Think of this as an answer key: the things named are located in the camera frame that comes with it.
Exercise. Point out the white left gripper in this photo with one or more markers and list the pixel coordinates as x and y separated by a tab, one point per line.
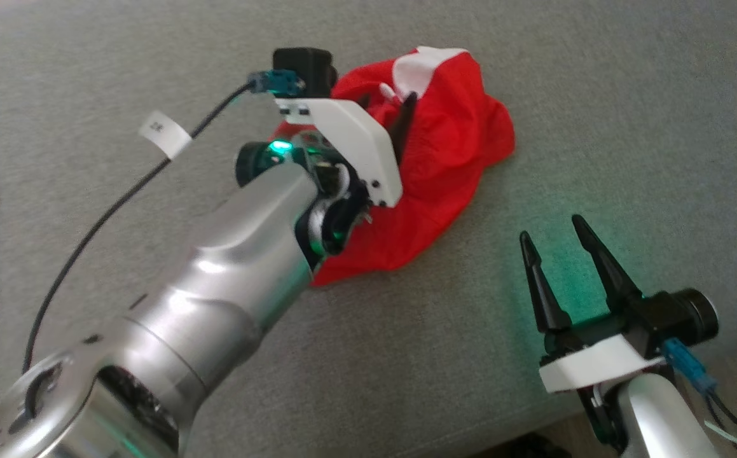
362	146

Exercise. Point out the large grey sofa ottoman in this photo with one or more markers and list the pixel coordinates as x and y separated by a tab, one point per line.
597	127

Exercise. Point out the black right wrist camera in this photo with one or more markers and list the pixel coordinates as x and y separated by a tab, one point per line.
692	315

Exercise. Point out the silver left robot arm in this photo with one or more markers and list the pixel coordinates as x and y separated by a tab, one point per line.
215	286

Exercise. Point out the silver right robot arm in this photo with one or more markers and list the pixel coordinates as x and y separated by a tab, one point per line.
654	420

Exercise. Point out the red jersey with white trim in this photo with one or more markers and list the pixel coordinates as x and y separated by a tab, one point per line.
451	146

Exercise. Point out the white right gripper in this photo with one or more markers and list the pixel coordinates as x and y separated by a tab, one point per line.
597	366

